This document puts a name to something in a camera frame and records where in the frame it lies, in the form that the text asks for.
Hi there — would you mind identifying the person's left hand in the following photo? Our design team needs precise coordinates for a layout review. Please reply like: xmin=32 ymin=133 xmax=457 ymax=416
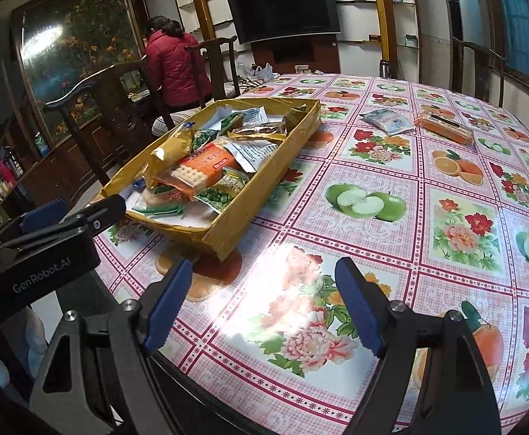
xmin=0 ymin=310 xmax=50 ymax=386

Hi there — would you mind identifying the long orange cracker packet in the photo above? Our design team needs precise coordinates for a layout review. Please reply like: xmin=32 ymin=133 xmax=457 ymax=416
xmin=156 ymin=142 xmax=242 ymax=198

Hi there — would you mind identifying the dark wooden chair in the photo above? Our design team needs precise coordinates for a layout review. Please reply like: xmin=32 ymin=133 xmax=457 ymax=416
xmin=450 ymin=36 xmax=508 ymax=109
xmin=44 ymin=59 xmax=175 ymax=177
xmin=185 ymin=36 xmax=247 ymax=100

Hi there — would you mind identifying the flower wall painting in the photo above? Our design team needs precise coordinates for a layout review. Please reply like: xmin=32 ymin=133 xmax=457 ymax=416
xmin=11 ymin=0 xmax=149 ymax=146

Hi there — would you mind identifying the wooden sideboard cabinet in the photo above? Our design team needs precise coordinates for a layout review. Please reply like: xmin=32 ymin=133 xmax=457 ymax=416
xmin=0 ymin=113 xmax=111 ymax=209

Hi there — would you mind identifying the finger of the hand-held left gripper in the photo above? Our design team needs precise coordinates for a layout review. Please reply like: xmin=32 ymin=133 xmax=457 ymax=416
xmin=81 ymin=194 xmax=127 ymax=239
xmin=0 ymin=198 xmax=70 ymax=248

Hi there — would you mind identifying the yellow cardboard box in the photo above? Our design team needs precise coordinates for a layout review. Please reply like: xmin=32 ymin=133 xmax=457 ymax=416
xmin=90 ymin=96 xmax=322 ymax=261

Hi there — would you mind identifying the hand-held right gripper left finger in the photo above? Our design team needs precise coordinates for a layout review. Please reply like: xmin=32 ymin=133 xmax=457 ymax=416
xmin=29 ymin=257 xmax=195 ymax=435

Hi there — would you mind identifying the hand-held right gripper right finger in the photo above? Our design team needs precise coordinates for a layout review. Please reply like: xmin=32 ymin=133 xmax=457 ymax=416
xmin=335 ymin=256 xmax=503 ymax=435

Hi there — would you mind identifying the black flat television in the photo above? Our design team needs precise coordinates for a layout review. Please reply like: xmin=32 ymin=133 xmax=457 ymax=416
xmin=227 ymin=0 xmax=341 ymax=45

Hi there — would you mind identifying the white plastic bag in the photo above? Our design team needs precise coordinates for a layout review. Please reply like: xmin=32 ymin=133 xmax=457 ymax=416
xmin=246 ymin=63 xmax=274 ymax=80

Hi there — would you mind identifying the white and blue snack packet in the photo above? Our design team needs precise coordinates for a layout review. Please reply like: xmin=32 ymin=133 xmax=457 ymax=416
xmin=360 ymin=109 xmax=415 ymax=136

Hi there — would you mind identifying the white standing air conditioner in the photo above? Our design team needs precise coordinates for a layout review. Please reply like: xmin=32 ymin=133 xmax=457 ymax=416
xmin=439 ymin=0 xmax=485 ymax=96

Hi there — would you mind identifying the green pea snack packet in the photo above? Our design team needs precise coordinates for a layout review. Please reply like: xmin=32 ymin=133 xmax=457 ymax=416
xmin=192 ymin=129 xmax=222 ymax=150
xmin=196 ymin=167 xmax=247 ymax=214

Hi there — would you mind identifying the floral fruit print tablecloth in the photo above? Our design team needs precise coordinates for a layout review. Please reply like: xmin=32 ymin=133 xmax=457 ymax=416
xmin=90 ymin=72 xmax=529 ymax=435

